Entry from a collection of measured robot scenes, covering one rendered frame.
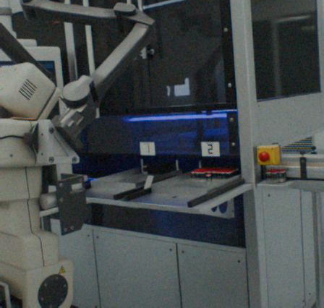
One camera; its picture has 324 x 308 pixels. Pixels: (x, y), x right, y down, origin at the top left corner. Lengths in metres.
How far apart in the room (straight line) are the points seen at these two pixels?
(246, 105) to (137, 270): 1.03
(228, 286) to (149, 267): 0.44
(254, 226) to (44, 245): 0.90
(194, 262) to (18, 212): 1.01
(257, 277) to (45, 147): 1.14
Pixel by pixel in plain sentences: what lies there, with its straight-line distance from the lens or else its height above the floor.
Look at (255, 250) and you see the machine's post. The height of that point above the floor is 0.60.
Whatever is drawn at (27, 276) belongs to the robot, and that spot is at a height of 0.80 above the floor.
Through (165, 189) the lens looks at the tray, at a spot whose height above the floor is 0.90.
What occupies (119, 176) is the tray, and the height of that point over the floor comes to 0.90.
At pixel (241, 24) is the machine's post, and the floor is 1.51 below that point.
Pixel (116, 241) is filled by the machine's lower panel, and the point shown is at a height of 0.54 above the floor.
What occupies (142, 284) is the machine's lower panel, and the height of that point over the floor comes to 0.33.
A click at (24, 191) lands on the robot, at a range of 1.32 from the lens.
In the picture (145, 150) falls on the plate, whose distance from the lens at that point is 2.12.
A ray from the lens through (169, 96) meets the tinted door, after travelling 2.02.
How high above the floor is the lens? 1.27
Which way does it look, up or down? 6 degrees down
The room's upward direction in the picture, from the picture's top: 5 degrees counter-clockwise
